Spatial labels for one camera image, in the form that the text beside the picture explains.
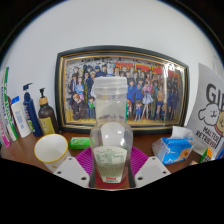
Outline blue tissue pack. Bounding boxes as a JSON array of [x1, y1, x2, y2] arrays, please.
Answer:
[[151, 125, 195, 166]]

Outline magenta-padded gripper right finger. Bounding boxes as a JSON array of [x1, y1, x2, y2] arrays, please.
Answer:
[[128, 145, 172, 189]]

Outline puzzle cube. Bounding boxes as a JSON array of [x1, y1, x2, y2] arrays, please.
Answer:
[[199, 147, 214, 164]]

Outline white cup with yellow rim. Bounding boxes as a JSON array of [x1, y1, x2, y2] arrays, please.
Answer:
[[33, 133, 72, 173]]

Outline long green and white box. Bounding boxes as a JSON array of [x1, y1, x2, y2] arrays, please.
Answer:
[[0, 66, 19, 142]]

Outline small green pack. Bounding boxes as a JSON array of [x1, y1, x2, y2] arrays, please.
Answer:
[[68, 136, 92, 150]]

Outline white bottle with blue cap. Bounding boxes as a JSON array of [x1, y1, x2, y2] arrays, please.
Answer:
[[10, 95, 32, 139]]

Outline amber pump bottle yellow label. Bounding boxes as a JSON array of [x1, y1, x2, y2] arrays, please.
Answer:
[[37, 87, 60, 136]]

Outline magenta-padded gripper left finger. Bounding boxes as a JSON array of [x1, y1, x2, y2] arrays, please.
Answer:
[[53, 146, 97, 189]]

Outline framed cartoon group picture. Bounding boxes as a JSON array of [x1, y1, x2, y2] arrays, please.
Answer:
[[54, 45, 190, 135]]

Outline dark blue pump bottle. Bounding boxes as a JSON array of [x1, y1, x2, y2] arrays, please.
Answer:
[[22, 82, 44, 138]]

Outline flat round red coaster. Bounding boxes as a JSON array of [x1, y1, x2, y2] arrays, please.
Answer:
[[94, 166, 130, 190]]

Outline clear bottle with white cap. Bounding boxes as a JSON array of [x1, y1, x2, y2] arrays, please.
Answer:
[[89, 75, 134, 185]]

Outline white paper gift bag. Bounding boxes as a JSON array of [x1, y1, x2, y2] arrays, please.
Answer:
[[184, 62, 224, 159]]

